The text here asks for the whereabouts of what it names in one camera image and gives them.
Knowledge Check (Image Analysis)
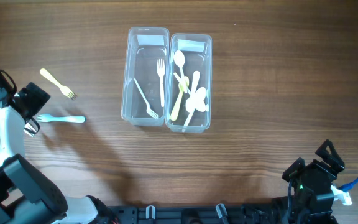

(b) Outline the clear plastic fork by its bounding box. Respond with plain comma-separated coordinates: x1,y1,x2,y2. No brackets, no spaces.
24,123,37,137

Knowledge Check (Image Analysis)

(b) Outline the white spoon vertical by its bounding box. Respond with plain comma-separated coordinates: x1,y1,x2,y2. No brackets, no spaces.
181,87,208,133

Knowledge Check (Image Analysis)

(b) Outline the white spoon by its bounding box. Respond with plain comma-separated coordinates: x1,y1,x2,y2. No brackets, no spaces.
173,50,188,93
186,71,200,113
172,72,208,113

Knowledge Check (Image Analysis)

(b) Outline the clear plastic container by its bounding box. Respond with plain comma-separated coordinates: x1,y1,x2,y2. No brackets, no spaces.
121,27,170,126
165,33,212,133

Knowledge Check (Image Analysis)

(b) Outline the right clear plastic container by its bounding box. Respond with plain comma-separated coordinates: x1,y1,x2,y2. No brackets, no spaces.
165,33,212,133

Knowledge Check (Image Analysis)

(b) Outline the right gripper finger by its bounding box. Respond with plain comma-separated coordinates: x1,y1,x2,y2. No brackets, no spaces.
315,139,345,173
282,157,305,182

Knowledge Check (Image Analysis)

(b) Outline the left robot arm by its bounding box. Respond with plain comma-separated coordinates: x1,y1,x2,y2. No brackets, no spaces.
0,70,113,223

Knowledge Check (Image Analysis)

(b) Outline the yellow plastic spoon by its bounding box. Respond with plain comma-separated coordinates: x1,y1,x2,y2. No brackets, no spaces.
170,76,190,121

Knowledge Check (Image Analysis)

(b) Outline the white fork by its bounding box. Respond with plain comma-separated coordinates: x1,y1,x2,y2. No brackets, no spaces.
157,58,166,108

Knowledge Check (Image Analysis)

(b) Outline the white fork pointing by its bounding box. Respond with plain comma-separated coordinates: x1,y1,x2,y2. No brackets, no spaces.
134,78,159,119

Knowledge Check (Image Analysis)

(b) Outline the yellow plastic fork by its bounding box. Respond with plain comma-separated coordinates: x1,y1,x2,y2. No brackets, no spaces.
40,68,77,100

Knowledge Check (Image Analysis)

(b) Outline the left clear plastic container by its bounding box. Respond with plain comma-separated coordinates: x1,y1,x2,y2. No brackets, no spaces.
121,27,170,126

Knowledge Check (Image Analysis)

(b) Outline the light blue plastic fork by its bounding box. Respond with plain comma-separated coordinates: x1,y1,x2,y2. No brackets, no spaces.
36,114,86,123

